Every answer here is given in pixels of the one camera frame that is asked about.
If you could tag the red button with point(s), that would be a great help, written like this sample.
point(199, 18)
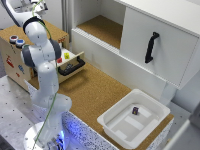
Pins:
point(13, 38)

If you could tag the white plastic box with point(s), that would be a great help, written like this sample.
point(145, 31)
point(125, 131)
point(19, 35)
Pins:
point(115, 121)

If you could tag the white sliding door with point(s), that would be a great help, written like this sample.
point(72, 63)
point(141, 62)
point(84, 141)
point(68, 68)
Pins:
point(173, 43)

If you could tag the wooden drawer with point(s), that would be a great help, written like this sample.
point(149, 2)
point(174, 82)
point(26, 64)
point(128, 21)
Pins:
point(75, 55)

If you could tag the purple block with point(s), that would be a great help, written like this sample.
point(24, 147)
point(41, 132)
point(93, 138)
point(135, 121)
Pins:
point(135, 110)

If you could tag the blue button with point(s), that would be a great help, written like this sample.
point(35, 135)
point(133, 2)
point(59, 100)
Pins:
point(20, 42)

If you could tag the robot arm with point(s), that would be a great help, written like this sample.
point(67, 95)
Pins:
point(46, 83)

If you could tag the white cabinet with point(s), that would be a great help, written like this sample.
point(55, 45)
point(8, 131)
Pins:
point(100, 56)

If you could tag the wooden drawer box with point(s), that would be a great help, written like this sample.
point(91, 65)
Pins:
point(10, 68)

